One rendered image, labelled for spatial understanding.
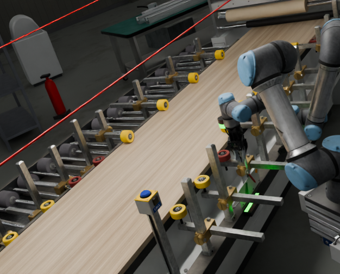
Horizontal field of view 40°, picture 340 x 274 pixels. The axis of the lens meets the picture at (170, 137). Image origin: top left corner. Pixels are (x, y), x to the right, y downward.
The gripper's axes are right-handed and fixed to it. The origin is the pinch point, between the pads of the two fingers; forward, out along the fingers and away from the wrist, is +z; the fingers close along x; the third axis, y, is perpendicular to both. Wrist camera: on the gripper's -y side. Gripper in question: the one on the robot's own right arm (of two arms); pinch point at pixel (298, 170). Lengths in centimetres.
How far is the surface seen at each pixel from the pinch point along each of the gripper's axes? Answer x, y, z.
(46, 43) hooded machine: 374, -587, 9
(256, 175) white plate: 2.4, -26.0, 6.2
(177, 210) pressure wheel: -51, -41, -9
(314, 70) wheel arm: 98, -19, -13
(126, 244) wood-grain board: -77, -53, -8
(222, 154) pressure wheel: -0.8, -41.2, -8.9
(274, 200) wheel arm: -26.6, -3.2, -0.3
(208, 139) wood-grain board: 15, -58, -9
